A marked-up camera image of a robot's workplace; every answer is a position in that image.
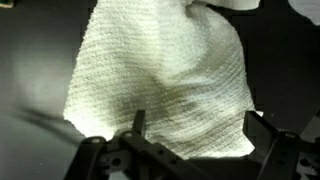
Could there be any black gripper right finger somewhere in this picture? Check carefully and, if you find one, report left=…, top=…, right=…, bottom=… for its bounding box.
left=242, top=110, right=280, bottom=156

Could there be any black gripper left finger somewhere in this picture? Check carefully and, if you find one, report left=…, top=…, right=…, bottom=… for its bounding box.
left=131, top=109, right=147, bottom=137

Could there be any white knitted towel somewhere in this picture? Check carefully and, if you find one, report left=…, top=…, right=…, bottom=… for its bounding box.
left=63, top=0, right=264, bottom=159

